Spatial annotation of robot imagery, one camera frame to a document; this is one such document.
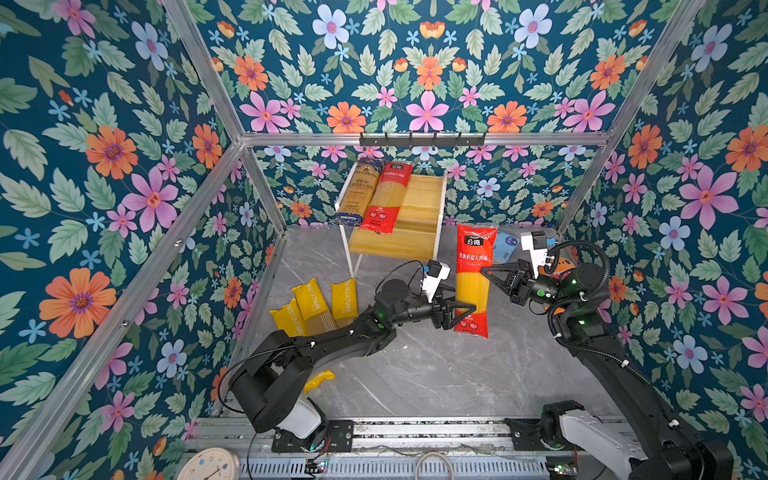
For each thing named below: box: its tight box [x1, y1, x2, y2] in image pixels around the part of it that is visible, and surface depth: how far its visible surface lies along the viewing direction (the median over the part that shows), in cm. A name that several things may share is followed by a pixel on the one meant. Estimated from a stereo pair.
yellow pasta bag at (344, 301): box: [330, 278, 359, 328], surface depth 100 cm
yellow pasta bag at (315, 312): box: [292, 277, 338, 336], surface depth 97 cm
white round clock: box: [176, 447, 241, 480], surface depth 69 cm
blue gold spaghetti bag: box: [336, 159, 384, 227], surface depth 83 cm
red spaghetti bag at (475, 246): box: [454, 224, 498, 339], surface depth 65 cm
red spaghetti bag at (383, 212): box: [360, 162, 413, 235], surface depth 80 cm
